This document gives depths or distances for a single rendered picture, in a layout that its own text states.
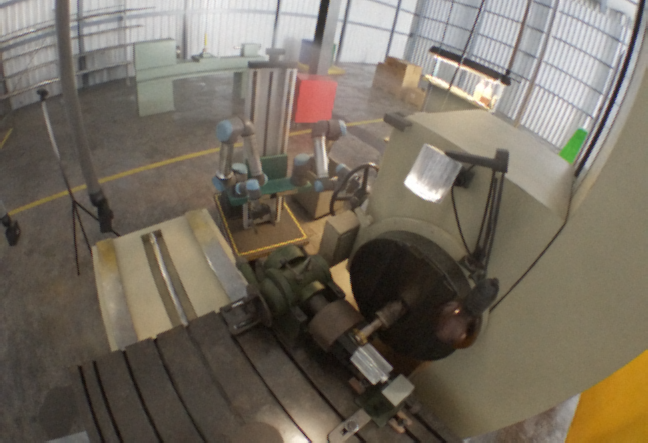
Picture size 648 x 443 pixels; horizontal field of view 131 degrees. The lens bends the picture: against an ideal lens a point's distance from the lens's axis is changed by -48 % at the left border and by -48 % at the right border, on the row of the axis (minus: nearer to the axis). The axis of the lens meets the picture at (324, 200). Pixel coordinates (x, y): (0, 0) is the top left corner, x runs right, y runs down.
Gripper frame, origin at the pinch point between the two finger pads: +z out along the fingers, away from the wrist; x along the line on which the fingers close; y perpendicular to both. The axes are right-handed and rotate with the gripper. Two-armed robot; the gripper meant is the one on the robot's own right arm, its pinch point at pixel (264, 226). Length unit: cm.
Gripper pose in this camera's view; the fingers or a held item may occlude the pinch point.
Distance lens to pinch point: 183.8
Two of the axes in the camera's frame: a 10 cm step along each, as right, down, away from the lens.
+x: -8.0, 3.6, -4.7
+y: -5.7, -2.3, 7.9
